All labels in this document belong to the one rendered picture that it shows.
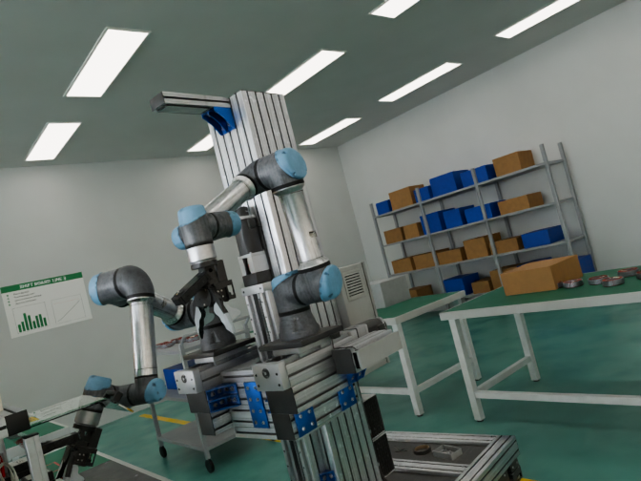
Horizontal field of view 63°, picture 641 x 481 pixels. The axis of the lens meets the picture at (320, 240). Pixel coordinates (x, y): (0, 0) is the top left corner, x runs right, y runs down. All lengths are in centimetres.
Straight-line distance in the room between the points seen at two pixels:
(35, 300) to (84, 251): 82
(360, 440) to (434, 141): 669
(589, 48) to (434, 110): 235
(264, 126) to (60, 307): 527
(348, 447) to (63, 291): 539
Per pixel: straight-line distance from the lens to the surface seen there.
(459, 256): 784
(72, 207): 738
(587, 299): 308
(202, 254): 140
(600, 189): 740
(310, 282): 176
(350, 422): 228
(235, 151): 224
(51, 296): 712
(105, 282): 199
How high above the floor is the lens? 128
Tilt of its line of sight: 2 degrees up
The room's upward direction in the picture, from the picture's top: 14 degrees counter-clockwise
